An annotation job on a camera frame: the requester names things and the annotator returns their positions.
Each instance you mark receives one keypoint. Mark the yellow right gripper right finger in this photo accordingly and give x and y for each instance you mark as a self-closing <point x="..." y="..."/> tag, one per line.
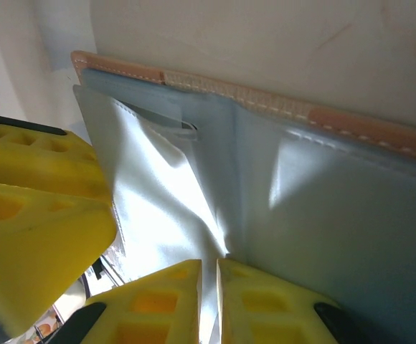
<point x="272" y="315"/>

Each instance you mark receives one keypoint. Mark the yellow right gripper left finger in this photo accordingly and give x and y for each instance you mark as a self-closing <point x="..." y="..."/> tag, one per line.
<point x="150" y="311"/>

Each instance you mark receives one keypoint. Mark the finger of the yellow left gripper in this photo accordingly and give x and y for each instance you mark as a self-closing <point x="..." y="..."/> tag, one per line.
<point x="32" y="251"/>
<point x="32" y="161"/>

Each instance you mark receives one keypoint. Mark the tan leather card holder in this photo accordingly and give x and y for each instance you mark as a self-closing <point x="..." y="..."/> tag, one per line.
<point x="337" y="215"/>

